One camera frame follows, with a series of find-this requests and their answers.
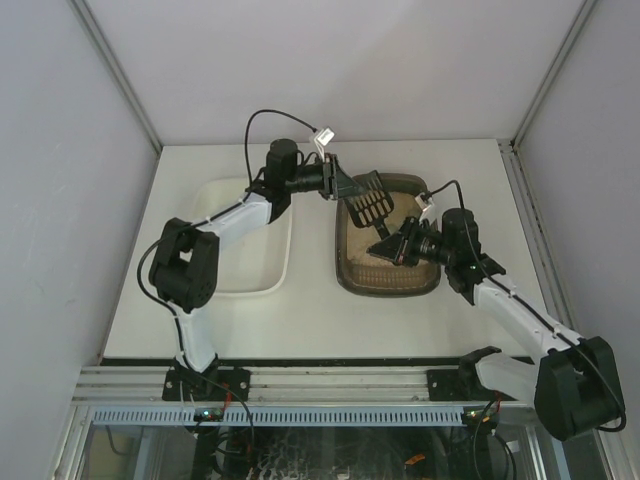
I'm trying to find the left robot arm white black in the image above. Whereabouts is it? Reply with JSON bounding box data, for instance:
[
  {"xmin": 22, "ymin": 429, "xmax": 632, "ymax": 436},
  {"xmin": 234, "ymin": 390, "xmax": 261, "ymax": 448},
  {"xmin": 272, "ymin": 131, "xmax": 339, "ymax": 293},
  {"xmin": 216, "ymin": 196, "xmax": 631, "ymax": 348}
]
[{"xmin": 136, "ymin": 139, "xmax": 366, "ymax": 374}]

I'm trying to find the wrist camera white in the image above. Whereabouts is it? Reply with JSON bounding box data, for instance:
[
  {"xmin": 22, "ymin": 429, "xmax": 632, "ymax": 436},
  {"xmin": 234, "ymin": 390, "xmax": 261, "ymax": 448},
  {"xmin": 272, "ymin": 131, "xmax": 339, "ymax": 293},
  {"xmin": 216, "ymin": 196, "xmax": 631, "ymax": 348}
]
[
  {"xmin": 310, "ymin": 127, "xmax": 335, "ymax": 160},
  {"xmin": 415, "ymin": 192, "xmax": 437, "ymax": 225}
]

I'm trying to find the white plastic waste bin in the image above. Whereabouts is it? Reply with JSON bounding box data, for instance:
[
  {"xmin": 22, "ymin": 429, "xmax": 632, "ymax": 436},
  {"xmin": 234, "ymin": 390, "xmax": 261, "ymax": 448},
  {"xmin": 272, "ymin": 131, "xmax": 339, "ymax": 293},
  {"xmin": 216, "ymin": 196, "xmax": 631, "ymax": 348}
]
[{"xmin": 191, "ymin": 178, "xmax": 293, "ymax": 298}]

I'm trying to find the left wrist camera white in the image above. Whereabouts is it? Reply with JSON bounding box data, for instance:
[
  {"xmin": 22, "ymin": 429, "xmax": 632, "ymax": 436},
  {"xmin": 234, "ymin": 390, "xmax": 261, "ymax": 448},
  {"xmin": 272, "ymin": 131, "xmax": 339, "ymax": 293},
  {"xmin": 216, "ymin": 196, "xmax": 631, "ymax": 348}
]
[{"xmin": 310, "ymin": 127, "xmax": 335, "ymax": 160}]

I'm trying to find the aluminium right corner post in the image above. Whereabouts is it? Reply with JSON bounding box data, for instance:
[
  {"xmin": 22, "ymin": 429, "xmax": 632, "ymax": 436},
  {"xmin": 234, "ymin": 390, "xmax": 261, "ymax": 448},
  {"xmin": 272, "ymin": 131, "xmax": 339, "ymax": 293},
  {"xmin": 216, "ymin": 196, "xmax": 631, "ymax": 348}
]
[{"xmin": 511, "ymin": 0, "xmax": 600, "ymax": 150}]

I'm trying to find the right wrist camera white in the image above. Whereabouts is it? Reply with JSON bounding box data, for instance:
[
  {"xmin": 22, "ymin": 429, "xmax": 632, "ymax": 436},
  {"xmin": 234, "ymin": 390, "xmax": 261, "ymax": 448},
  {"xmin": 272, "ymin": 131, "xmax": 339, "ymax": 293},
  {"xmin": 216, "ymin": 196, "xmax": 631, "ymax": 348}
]
[{"xmin": 415, "ymin": 192, "xmax": 437, "ymax": 225}]

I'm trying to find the grey slotted cable duct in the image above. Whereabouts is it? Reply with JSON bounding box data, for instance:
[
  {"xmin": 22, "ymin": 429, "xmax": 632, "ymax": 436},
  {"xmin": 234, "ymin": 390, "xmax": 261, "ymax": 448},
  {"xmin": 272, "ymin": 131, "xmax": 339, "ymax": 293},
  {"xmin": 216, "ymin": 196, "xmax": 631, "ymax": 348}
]
[{"xmin": 92, "ymin": 405, "xmax": 464, "ymax": 427}]

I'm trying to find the black slotted litter scoop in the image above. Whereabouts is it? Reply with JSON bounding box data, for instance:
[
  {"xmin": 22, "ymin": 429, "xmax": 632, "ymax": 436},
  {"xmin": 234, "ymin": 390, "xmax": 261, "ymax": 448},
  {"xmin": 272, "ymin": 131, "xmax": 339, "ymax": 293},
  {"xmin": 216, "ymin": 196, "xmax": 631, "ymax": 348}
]
[{"xmin": 346, "ymin": 170, "xmax": 394, "ymax": 240}]

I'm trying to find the aluminium front mounting rail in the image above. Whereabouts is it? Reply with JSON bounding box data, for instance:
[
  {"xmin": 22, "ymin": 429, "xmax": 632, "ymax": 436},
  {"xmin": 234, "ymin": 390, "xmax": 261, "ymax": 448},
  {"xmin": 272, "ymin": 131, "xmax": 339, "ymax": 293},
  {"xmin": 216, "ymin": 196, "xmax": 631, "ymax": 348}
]
[{"xmin": 72, "ymin": 365, "xmax": 521, "ymax": 407}]

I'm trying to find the aluminium left corner post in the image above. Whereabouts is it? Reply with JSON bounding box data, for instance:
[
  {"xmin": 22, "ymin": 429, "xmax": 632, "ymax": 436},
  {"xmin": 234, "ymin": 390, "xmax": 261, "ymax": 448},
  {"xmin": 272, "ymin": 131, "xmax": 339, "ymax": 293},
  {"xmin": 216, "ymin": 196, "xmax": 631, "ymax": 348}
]
[{"xmin": 67, "ymin": 0, "xmax": 163, "ymax": 156}]

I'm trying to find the aluminium corner post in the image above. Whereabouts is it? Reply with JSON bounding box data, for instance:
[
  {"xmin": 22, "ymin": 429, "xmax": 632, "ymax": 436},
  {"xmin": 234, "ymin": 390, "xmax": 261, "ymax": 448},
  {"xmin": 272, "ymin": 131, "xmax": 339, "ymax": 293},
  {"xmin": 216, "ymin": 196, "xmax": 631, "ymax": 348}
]
[
  {"xmin": 511, "ymin": 0, "xmax": 600, "ymax": 150},
  {"xmin": 67, "ymin": 0, "xmax": 163, "ymax": 156}
]

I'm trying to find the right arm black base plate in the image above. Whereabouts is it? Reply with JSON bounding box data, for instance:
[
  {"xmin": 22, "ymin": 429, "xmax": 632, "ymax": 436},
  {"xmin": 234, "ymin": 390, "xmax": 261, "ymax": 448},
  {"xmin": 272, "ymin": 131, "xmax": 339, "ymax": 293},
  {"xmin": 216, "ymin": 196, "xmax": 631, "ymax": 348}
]
[{"xmin": 426, "ymin": 346, "xmax": 501, "ymax": 402}]

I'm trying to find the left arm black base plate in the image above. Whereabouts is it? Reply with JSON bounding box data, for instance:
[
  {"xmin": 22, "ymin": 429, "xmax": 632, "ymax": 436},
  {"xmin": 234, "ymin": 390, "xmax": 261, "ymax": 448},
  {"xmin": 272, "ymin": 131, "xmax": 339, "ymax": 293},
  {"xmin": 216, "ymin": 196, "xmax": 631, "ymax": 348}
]
[{"xmin": 161, "ymin": 365, "xmax": 251, "ymax": 402}]

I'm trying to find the dark brown litter box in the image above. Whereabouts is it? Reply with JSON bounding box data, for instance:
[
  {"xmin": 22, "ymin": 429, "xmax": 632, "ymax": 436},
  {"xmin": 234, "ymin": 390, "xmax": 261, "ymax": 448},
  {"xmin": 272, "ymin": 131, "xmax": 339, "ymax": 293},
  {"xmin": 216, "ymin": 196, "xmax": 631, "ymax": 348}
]
[{"xmin": 335, "ymin": 173, "xmax": 441, "ymax": 297}]

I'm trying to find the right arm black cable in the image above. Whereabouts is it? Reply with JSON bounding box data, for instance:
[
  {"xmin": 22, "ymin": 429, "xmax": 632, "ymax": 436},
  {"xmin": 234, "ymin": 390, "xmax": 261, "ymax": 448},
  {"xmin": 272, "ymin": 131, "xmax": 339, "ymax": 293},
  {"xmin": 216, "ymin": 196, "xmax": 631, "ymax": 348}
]
[{"xmin": 429, "ymin": 180, "xmax": 627, "ymax": 432}]

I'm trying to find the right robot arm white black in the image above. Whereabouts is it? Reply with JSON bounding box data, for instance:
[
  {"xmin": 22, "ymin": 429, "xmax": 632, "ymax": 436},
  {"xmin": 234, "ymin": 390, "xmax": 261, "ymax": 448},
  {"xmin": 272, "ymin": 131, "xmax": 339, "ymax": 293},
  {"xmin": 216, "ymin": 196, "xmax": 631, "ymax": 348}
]
[{"xmin": 367, "ymin": 208, "xmax": 627, "ymax": 441}]

